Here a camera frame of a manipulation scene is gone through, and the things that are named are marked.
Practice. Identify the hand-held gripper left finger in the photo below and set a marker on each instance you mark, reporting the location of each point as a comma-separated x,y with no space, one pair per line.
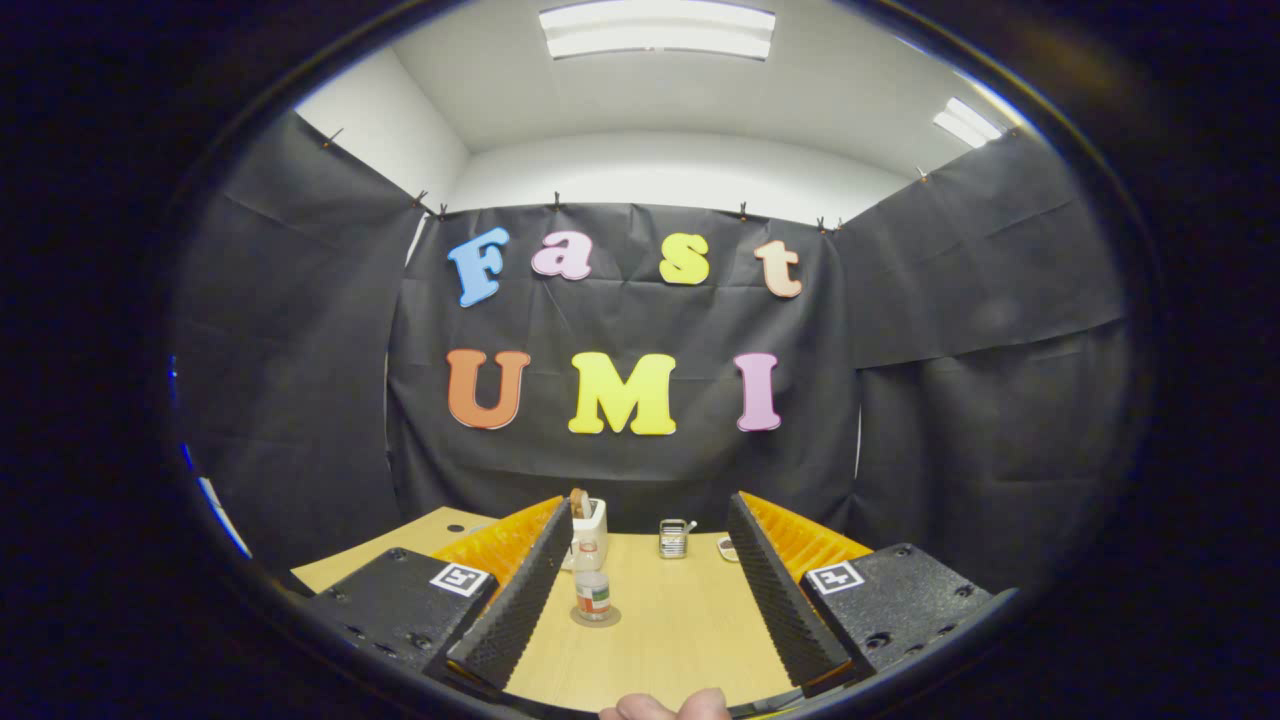
515,610

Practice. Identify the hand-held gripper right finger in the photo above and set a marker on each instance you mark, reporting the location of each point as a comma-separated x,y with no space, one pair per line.
785,600

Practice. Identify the round brown coaster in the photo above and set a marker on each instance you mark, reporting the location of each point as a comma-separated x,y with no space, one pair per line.
577,619

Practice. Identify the clear juice bottle red label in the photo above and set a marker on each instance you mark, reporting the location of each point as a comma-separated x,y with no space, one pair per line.
592,595

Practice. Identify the white divided condiment dish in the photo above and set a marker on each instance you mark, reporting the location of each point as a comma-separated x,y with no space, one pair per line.
727,549

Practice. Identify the wooden table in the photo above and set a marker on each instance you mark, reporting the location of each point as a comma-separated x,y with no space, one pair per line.
680,620

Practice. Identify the white toaster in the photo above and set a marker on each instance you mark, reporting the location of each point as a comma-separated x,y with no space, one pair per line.
594,522

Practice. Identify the metal mesh utensil holder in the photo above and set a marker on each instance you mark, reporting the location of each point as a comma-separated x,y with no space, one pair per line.
672,540

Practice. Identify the black backdrop cloth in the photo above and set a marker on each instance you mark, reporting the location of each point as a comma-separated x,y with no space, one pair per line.
620,470

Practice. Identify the small ceiling light panel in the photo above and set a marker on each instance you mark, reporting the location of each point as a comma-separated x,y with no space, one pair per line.
967,122

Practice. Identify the large ceiling light panel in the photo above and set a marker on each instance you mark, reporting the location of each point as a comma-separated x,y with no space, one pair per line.
655,30

